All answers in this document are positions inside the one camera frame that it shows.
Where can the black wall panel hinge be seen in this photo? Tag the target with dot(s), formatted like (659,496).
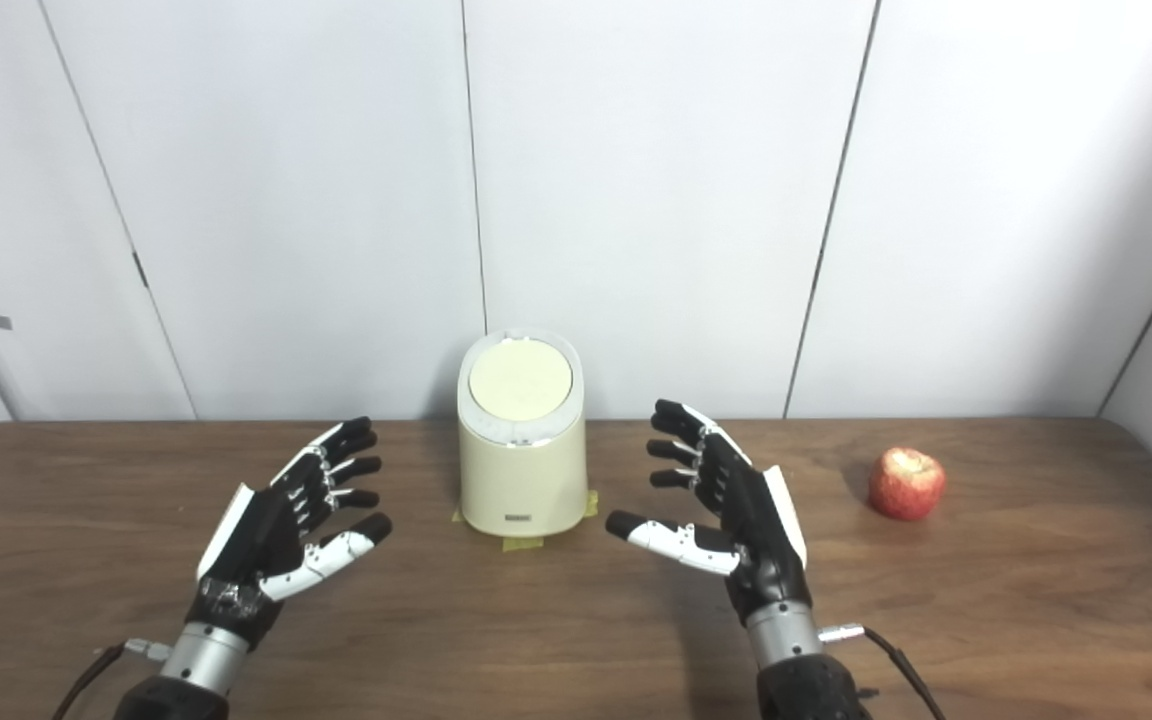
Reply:
(140,270)

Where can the cream-colored round bin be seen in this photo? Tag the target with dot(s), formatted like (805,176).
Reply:
(521,480)

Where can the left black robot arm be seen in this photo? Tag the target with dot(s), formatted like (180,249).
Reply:
(198,660)

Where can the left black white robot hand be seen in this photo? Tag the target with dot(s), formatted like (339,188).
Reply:
(251,545)

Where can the cream round bin lid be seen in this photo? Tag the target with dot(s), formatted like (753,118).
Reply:
(520,380)

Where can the red apple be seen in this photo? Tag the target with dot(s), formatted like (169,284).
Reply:
(906,485)

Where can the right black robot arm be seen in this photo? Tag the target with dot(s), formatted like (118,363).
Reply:
(791,650)

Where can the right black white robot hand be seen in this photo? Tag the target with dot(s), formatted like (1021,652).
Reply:
(761,530)

